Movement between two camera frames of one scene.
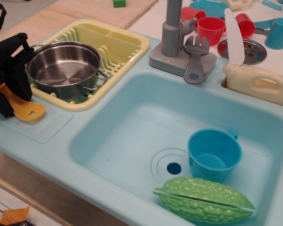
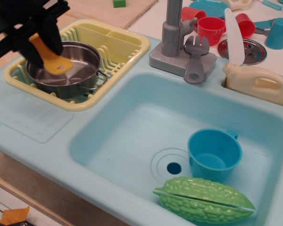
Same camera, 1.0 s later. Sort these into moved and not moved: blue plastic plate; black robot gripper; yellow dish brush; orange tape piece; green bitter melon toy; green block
Moved: yellow dish brush; black robot gripper
Not moved: blue plastic plate; green bitter melon toy; orange tape piece; green block
